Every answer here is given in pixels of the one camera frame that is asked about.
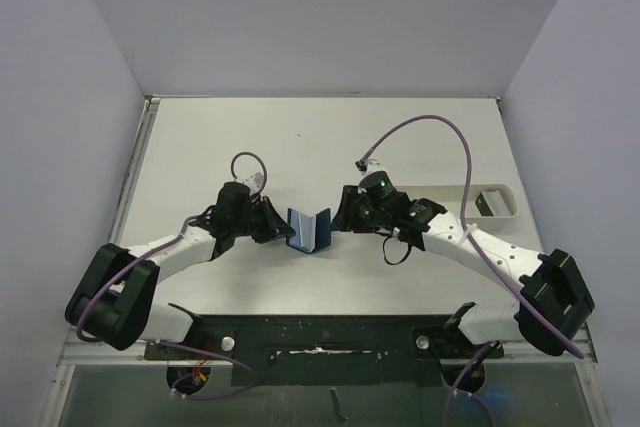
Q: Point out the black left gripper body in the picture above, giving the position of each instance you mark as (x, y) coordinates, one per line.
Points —
(250, 223)

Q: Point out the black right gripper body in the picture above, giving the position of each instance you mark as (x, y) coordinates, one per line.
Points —
(347, 212)

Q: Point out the blue leather card holder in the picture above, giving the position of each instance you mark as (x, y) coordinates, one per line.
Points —
(311, 233)

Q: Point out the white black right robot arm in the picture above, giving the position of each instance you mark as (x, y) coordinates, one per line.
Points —
(552, 301)

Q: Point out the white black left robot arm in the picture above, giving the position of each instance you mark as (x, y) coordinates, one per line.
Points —
(114, 301)

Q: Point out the black leaning credit card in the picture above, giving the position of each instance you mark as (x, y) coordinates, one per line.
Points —
(483, 206)

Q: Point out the white plastic card tray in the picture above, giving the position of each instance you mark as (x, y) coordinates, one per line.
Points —
(451, 196)

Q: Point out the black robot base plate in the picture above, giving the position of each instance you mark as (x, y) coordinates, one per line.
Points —
(312, 350)

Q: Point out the aluminium frame rail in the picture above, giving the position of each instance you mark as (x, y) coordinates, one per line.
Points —
(78, 353)

